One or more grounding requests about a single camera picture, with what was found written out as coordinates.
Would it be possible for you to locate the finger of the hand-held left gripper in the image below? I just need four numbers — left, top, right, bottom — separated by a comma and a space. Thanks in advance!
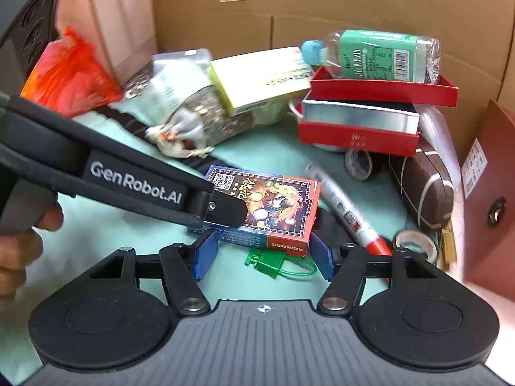
187, 185, 248, 231

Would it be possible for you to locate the large cardboard box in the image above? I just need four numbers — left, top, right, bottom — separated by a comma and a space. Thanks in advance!
150, 0, 515, 162

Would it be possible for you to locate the dark grey appliance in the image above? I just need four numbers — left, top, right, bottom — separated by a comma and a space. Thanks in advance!
0, 0, 62, 102

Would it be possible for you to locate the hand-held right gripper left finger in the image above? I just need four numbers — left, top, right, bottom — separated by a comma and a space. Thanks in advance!
86, 230, 220, 317

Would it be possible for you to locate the person's left hand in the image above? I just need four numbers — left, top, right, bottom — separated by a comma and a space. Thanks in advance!
0, 200, 65, 299

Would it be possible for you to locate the bag of mixed grains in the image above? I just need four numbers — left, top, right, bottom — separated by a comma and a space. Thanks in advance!
122, 48, 259, 158

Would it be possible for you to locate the clear tape roll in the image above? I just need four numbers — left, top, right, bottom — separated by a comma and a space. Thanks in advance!
392, 229, 439, 265
345, 148, 374, 182

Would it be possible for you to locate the dragon print playing card box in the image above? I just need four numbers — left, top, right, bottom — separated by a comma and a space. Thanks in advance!
188, 164, 323, 259

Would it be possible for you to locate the green plastic security seal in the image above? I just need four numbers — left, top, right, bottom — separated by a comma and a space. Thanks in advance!
244, 247, 317, 280

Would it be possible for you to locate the red box with silver insert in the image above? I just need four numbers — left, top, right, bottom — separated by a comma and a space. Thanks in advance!
298, 98, 421, 157

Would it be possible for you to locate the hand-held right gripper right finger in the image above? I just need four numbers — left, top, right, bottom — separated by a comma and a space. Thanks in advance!
309, 232, 443, 317

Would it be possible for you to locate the clear plastic bag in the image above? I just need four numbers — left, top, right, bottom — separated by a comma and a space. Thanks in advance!
414, 102, 464, 174

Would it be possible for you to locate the pale green table mat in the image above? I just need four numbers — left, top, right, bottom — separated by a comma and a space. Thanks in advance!
0, 100, 464, 386

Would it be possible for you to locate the white cable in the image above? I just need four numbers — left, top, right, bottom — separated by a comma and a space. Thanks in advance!
288, 100, 307, 122

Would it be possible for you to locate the orange plastic bag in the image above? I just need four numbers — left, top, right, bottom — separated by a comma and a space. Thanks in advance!
20, 27, 124, 119

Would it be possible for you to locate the black cloth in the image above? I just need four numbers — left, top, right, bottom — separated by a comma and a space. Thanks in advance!
316, 208, 365, 251

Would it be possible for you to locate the black strap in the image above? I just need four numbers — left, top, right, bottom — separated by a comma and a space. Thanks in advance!
94, 104, 219, 166

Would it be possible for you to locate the brown glasses case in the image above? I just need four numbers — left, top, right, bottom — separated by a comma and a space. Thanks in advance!
388, 136, 455, 233

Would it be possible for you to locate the white marker with red cap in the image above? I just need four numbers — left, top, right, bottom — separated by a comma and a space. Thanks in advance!
304, 161, 394, 257

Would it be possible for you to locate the green label plastic bottle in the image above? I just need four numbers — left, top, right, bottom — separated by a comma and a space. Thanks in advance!
301, 29, 442, 86

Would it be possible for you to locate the maroon container box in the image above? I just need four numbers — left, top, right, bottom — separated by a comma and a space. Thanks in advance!
460, 98, 515, 291

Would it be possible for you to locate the yellow green carton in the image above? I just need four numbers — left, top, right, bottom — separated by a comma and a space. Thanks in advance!
209, 46, 315, 117

